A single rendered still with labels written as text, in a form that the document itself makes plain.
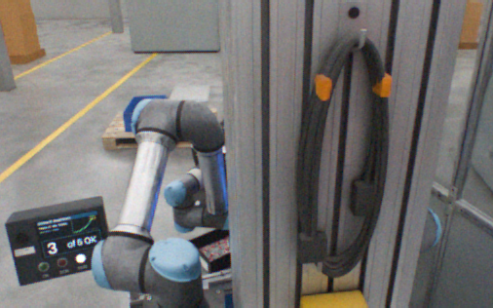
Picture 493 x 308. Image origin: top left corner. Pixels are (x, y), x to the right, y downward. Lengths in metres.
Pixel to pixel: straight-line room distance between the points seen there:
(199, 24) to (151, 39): 1.04
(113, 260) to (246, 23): 0.76
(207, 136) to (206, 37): 7.72
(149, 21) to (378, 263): 8.65
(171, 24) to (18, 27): 2.93
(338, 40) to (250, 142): 0.14
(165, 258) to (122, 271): 0.11
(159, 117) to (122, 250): 0.37
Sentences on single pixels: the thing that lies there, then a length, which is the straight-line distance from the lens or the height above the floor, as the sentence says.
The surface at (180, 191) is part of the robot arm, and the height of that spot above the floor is 1.20.
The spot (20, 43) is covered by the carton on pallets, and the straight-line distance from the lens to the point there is 9.58.
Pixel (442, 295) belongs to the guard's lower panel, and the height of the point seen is 0.55.
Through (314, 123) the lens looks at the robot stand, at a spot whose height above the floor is 1.73.
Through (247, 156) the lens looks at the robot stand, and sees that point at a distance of 0.50.
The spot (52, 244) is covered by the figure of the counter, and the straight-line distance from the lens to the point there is 1.33.
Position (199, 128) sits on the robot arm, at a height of 1.46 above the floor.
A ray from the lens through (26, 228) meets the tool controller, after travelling 1.32.
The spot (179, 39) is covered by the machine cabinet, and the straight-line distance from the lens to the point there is 9.00.
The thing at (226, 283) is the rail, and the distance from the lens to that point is 1.59.
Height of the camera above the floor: 1.90
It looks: 26 degrees down
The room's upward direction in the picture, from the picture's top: 2 degrees counter-clockwise
